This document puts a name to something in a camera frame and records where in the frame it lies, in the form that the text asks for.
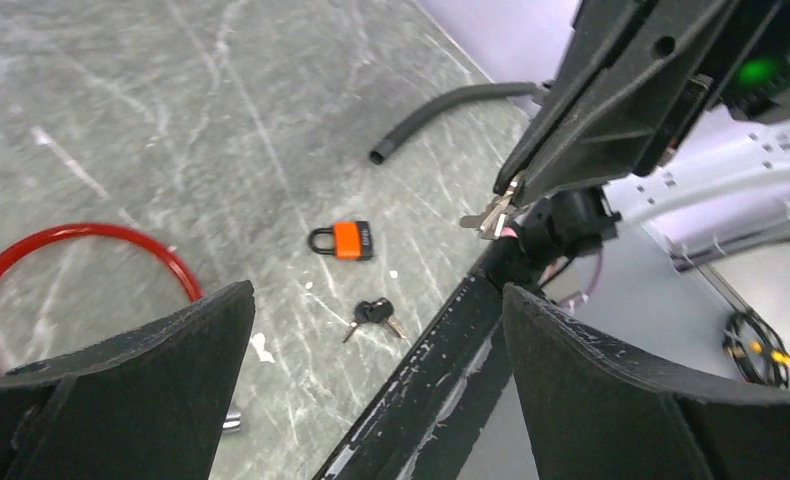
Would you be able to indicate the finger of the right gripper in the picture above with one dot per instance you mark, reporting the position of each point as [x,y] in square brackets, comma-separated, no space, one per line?
[602,31]

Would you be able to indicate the red cable lock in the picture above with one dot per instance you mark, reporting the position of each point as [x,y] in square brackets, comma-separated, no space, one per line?
[67,287]

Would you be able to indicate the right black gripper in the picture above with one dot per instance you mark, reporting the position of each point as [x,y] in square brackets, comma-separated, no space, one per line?
[688,57]

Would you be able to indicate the silver keys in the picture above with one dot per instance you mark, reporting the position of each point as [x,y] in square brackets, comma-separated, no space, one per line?
[490,223]

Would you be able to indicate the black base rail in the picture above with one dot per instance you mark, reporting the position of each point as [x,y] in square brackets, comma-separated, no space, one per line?
[428,414]

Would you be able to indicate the black-headed keys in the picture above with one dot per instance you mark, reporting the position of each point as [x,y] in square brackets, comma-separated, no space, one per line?
[379,312]

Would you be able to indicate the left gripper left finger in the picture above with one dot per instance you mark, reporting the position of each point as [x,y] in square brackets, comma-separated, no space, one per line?
[149,403]

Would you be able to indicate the orange padlock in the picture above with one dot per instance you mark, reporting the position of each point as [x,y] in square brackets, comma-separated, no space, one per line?
[351,240]

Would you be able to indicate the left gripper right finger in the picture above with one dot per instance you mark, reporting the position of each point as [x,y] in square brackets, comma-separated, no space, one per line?
[596,407]

